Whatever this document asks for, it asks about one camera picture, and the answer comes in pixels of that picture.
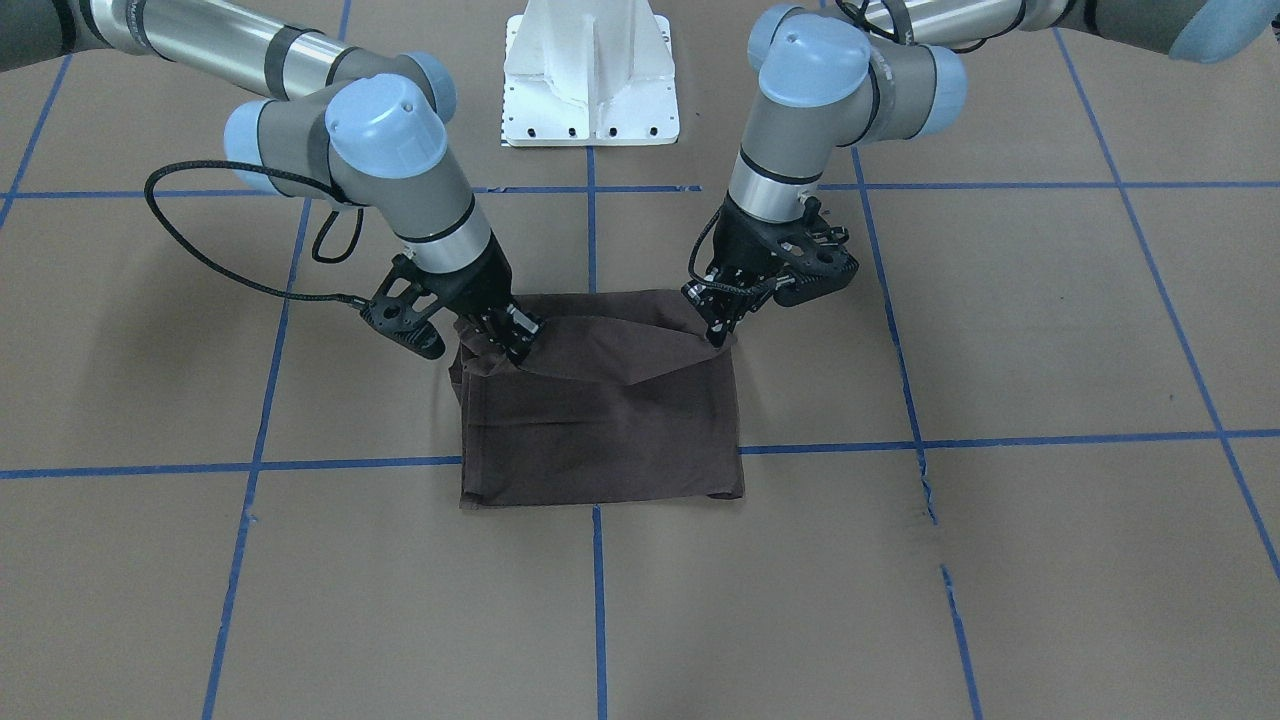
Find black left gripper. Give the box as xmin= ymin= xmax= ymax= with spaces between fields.
xmin=682 ymin=196 xmax=813 ymax=348

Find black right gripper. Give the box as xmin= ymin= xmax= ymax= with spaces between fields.
xmin=428 ymin=240 xmax=541 ymax=365

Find dark brown t-shirt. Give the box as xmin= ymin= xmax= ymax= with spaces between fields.
xmin=451 ymin=290 xmax=745 ymax=509

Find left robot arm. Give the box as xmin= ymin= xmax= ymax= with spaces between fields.
xmin=684 ymin=1 xmax=1277 ymax=347

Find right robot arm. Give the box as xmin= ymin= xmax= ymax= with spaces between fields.
xmin=3 ymin=1 xmax=541 ymax=363

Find blue tape grid lines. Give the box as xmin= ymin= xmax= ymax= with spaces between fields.
xmin=0 ymin=0 xmax=1280 ymax=720

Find brown paper table cover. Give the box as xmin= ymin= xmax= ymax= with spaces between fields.
xmin=0 ymin=0 xmax=1280 ymax=720

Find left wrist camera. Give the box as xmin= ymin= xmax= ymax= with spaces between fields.
xmin=773 ymin=196 xmax=860 ymax=307

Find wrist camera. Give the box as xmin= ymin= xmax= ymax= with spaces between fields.
xmin=358 ymin=254 xmax=445 ymax=360
xmin=773 ymin=196 xmax=860 ymax=307

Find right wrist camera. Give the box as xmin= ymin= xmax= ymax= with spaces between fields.
xmin=358 ymin=254 xmax=445 ymax=360

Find white camera mast base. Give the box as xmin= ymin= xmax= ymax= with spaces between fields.
xmin=500 ymin=1 xmax=681 ymax=149

